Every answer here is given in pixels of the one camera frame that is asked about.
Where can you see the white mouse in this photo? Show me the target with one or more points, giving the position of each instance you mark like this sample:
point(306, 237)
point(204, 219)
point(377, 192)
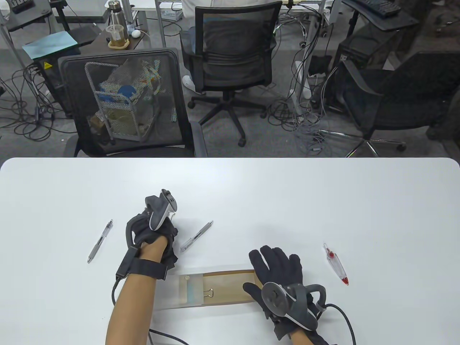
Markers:
point(136, 33)

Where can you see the white power strip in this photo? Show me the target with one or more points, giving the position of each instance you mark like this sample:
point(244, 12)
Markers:
point(300, 72)

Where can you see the person's right forearm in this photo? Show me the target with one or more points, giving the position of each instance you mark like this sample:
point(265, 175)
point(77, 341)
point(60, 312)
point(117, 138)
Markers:
point(300, 339)

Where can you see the dark brown side table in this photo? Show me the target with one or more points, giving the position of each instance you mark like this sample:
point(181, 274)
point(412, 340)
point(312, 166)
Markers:
point(100, 43)

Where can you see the black equipment stand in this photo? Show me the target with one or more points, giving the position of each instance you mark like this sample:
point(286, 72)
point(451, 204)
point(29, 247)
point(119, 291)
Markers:
point(32, 16)

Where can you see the green binder clip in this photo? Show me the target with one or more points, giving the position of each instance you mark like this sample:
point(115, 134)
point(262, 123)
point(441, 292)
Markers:
point(194, 291)

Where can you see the black swivel office chair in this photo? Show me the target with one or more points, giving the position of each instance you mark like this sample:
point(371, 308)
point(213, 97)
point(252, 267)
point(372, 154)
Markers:
point(233, 54)

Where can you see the person's left hand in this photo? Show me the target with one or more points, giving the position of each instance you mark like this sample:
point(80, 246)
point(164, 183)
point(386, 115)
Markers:
point(171, 251)

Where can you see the teal folder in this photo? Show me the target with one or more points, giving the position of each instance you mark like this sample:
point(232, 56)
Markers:
point(50, 45)

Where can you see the black mesh chair chrome base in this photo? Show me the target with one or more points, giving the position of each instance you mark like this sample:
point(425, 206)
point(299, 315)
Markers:
point(395, 104)

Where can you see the clear red-tipped pen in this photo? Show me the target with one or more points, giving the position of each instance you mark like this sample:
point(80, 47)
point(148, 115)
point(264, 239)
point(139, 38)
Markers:
point(336, 266)

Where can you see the clear plastic cup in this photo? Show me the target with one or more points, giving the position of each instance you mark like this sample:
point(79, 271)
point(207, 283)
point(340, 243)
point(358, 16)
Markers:
point(116, 36)

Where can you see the clear grey pen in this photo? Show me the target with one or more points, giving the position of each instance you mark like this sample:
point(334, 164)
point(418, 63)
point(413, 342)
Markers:
point(99, 244)

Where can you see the black keyboard stand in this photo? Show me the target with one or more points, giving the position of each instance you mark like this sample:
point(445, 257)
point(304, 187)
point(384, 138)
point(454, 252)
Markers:
point(395, 21)

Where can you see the steel water bottle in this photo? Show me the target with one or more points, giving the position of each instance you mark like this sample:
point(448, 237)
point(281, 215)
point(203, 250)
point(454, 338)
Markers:
point(115, 16)

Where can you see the grey tracking controller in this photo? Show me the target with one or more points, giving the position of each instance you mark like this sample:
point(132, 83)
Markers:
point(160, 215)
point(275, 296)

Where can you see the black cabinet yellow label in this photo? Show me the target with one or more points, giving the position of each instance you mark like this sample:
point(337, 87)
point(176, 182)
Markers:
point(54, 79)

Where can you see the black mesh chair square back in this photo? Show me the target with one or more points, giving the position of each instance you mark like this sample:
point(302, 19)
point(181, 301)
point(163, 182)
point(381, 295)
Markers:
point(73, 82)

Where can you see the black keyboard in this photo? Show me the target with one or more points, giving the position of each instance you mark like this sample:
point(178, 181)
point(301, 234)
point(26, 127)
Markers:
point(377, 6)

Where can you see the silver pen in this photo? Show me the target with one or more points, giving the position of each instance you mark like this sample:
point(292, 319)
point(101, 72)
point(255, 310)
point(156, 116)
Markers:
point(196, 237)

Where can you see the black computer tower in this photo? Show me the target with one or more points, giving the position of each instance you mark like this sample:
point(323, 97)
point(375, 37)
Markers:
point(359, 50)

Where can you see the tan tray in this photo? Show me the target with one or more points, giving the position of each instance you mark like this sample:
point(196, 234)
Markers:
point(125, 44)

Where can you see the person's right hand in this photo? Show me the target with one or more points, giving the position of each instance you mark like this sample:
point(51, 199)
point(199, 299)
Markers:
point(280, 269)

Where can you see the kraft translucent pull-out pencil case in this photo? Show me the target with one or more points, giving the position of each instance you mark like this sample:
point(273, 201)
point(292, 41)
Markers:
point(230, 287)

